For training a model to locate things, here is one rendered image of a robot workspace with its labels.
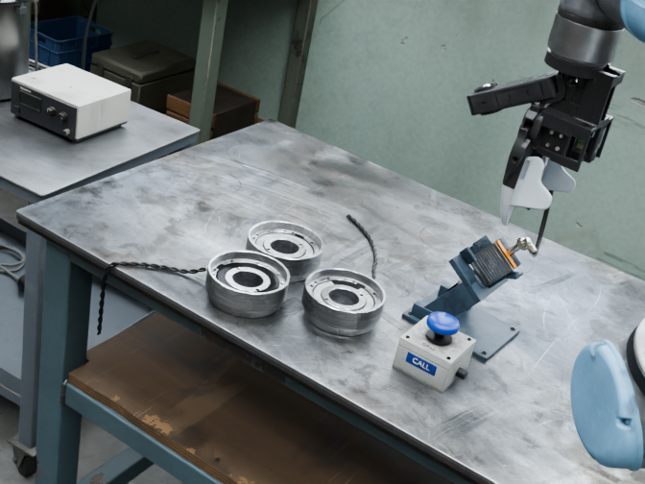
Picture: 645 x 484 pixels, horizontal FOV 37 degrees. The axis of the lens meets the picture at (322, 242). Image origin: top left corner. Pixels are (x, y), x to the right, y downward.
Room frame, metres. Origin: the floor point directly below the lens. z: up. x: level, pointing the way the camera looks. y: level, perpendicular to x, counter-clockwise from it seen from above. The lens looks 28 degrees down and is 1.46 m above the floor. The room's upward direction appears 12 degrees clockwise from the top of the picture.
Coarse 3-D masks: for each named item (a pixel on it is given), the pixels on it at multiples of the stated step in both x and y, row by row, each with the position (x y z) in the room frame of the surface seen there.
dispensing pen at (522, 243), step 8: (496, 240) 1.07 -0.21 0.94; (504, 240) 1.08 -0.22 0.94; (520, 240) 1.05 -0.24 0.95; (528, 240) 1.05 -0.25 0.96; (512, 248) 1.06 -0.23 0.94; (520, 248) 1.05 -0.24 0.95; (528, 248) 1.05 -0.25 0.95; (512, 256) 1.06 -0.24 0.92; (520, 264) 1.06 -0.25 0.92; (440, 296) 1.10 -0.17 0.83
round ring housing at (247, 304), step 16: (224, 256) 1.07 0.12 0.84; (240, 256) 1.08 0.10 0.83; (256, 256) 1.09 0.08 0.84; (208, 272) 1.02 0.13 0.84; (240, 272) 1.05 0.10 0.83; (256, 272) 1.06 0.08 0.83; (288, 272) 1.05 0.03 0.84; (208, 288) 1.01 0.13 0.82; (224, 288) 0.99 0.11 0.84; (240, 288) 1.01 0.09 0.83; (256, 288) 1.02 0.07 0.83; (224, 304) 0.99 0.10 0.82; (240, 304) 0.98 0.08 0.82; (256, 304) 0.99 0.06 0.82; (272, 304) 1.00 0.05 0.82
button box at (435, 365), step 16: (416, 336) 0.96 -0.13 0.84; (432, 336) 0.96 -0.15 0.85; (448, 336) 0.97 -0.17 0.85; (464, 336) 0.98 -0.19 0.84; (400, 352) 0.95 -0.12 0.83; (416, 352) 0.94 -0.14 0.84; (432, 352) 0.93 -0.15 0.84; (448, 352) 0.94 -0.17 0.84; (464, 352) 0.95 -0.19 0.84; (400, 368) 0.95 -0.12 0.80; (416, 368) 0.94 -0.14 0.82; (432, 368) 0.93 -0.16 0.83; (448, 368) 0.92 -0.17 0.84; (464, 368) 0.97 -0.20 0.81; (432, 384) 0.93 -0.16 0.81; (448, 384) 0.93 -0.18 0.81
